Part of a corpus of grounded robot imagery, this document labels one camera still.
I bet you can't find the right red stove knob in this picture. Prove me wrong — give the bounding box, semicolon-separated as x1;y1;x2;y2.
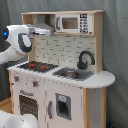
32;81;38;87

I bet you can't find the black toy faucet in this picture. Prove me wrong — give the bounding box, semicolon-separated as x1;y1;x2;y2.
77;50;95;70

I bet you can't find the grey range hood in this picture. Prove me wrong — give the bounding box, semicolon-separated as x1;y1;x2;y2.
33;15;54;34

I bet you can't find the grey toy sink basin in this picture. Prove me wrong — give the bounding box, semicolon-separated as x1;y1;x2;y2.
53;67;93;81

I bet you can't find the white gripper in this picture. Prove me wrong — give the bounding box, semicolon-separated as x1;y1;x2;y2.
28;25;51;36

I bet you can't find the toy microwave with door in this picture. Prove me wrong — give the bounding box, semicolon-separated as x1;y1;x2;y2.
56;14;93;34

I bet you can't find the black stovetop with red burners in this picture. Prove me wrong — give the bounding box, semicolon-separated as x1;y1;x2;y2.
20;61;57;73

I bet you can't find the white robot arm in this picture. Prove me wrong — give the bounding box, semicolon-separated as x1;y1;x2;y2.
0;24;51;128

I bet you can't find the left red stove knob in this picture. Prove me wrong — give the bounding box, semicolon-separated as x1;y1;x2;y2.
14;76;19;82

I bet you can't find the toy oven door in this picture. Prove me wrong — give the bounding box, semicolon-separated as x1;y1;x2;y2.
19;90;38;117

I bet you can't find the toy fridge door with dispenser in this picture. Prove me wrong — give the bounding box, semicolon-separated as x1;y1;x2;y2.
46;80;83;128

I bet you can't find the red stove knob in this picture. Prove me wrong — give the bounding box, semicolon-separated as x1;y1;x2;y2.
14;76;19;82
32;81;38;87

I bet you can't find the wooden toy kitchen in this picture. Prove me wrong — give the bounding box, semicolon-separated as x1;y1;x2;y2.
9;10;115;128

